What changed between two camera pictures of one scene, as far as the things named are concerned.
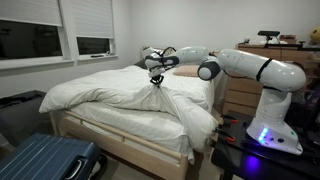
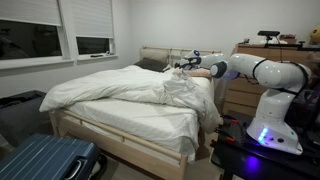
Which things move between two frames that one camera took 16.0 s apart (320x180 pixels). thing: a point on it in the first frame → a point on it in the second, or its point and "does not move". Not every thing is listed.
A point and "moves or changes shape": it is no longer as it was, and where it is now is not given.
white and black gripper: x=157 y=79 → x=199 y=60
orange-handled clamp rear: x=230 y=118 does not move
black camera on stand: x=269 y=34 does not move
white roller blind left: x=33 y=11 does not move
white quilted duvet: x=189 y=99 moves or changes shape
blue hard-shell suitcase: x=43 y=156 does not move
